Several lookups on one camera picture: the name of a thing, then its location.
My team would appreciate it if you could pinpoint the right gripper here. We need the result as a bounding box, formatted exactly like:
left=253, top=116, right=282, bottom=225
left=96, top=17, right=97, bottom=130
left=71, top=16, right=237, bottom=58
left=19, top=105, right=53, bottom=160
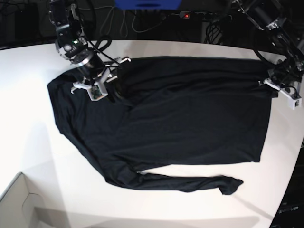
left=71, top=57, right=131, bottom=95

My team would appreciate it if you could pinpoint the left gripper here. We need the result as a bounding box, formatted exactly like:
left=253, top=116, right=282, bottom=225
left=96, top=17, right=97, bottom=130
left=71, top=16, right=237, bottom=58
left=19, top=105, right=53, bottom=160
left=258, top=66, right=304, bottom=100

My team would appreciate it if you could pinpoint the black t-shirt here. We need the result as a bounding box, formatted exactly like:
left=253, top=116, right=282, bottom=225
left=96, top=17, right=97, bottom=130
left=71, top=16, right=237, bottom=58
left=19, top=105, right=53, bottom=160
left=47, top=57, right=278, bottom=195

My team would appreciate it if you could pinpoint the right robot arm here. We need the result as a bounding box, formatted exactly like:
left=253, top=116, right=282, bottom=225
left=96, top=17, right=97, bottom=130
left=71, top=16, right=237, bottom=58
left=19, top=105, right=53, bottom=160
left=49, top=0, right=131, bottom=101

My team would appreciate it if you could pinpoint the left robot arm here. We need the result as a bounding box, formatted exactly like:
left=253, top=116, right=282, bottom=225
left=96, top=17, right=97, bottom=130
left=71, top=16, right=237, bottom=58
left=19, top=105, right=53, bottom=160
left=223, top=0, right=304, bottom=103

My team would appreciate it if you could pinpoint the blue box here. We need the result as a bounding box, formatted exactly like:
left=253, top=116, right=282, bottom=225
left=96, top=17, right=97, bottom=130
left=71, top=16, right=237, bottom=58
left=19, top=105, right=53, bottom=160
left=114, top=0, right=182, bottom=10

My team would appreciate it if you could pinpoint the black power strip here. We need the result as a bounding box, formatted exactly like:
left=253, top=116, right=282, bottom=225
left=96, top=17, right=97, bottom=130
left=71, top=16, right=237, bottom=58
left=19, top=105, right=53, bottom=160
left=177, top=11, right=233, bottom=22

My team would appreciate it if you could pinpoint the white cardboard box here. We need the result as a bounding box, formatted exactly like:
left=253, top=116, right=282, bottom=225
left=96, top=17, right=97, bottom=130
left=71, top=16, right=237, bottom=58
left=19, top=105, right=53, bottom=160
left=0, top=172, right=45, bottom=228

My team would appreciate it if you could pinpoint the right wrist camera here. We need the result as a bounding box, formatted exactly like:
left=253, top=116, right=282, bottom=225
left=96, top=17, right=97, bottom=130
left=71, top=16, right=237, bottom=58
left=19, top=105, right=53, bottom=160
left=88, top=85, right=107, bottom=101

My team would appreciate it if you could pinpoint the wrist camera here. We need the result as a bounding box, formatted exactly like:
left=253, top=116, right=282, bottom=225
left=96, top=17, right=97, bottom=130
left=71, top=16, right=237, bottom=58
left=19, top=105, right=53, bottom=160
left=288, top=97, right=302, bottom=110
left=88, top=85, right=107, bottom=101

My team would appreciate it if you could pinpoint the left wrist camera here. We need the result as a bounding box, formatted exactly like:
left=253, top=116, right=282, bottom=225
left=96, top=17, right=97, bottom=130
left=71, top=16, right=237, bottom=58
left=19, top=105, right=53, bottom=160
left=288, top=97, right=302, bottom=110

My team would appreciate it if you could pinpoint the grey looped cable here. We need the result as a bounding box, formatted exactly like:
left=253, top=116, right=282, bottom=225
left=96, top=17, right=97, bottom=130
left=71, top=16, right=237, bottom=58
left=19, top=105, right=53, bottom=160
left=99, top=7, right=167, bottom=34

